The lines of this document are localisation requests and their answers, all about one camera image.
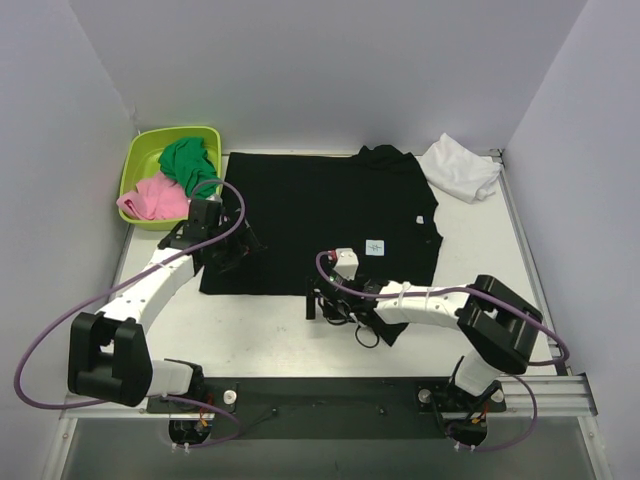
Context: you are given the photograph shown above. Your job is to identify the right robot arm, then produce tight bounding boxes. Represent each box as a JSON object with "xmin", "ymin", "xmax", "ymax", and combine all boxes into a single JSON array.
[{"xmin": 305, "ymin": 273, "xmax": 542, "ymax": 413}]

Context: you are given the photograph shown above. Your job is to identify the pink t-shirt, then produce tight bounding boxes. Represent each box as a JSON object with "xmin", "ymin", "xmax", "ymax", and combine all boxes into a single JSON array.
[{"xmin": 116, "ymin": 172, "xmax": 189, "ymax": 221}]

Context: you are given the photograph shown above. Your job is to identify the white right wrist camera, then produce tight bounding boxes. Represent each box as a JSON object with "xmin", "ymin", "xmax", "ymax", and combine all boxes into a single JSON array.
[{"xmin": 329, "ymin": 248, "xmax": 359, "ymax": 281}]

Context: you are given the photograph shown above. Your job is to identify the white folded t-shirt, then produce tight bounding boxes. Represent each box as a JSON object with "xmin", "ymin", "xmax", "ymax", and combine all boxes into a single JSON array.
[{"xmin": 418, "ymin": 133, "xmax": 502, "ymax": 204}]

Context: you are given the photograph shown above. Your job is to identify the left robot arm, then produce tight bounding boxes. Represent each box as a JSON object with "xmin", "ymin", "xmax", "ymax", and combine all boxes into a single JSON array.
[{"xmin": 67, "ymin": 198, "xmax": 264, "ymax": 412}]

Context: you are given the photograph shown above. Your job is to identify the black t-shirt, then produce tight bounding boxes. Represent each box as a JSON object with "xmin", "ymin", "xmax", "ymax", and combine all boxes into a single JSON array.
[{"xmin": 198, "ymin": 144, "xmax": 446, "ymax": 348}]

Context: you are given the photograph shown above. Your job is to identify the green t-shirt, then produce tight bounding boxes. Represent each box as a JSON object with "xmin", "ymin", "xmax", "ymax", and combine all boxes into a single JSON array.
[{"xmin": 158, "ymin": 137, "xmax": 218, "ymax": 199}]

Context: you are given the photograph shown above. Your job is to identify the lime green plastic tub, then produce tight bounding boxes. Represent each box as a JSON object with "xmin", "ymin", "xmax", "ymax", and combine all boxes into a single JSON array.
[{"xmin": 118, "ymin": 126, "xmax": 222, "ymax": 231}]

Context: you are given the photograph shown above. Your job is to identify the aluminium frame rail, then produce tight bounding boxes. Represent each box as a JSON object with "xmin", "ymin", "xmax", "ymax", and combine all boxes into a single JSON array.
[{"xmin": 489, "ymin": 375, "xmax": 598, "ymax": 418}]

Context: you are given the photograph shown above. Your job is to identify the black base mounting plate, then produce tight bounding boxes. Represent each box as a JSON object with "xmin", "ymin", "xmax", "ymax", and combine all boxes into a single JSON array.
[{"xmin": 147, "ymin": 377, "xmax": 506, "ymax": 443}]

